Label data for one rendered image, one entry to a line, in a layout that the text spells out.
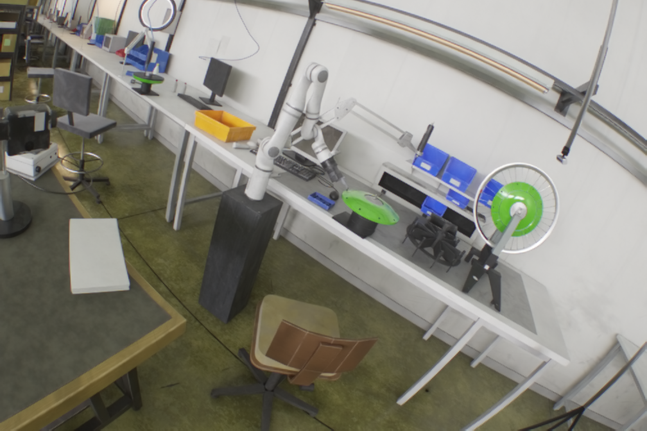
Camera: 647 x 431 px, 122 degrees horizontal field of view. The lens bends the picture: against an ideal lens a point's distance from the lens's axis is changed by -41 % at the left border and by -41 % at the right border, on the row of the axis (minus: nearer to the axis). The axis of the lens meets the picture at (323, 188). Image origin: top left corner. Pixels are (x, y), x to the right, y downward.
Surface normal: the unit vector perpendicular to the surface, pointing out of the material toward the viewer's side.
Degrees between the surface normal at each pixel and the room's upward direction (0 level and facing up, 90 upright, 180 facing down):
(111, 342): 0
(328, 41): 90
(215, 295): 90
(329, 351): 93
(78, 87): 96
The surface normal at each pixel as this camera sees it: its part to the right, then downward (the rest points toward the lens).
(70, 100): 0.03, 0.48
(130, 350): 0.36, -0.86
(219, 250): -0.36, 0.21
